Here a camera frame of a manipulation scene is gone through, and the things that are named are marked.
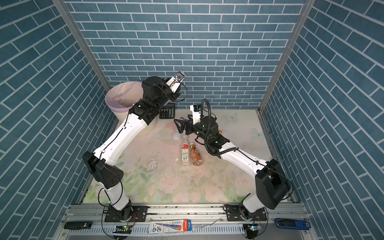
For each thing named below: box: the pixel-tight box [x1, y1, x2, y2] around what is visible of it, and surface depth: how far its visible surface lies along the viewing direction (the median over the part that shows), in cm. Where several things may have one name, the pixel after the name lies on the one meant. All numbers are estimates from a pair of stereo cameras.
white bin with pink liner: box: [105, 81, 144, 128], surface depth 98 cm
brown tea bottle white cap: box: [189, 142, 203, 166], surface depth 91 cm
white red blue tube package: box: [148, 219, 193, 234], surface depth 71 cm
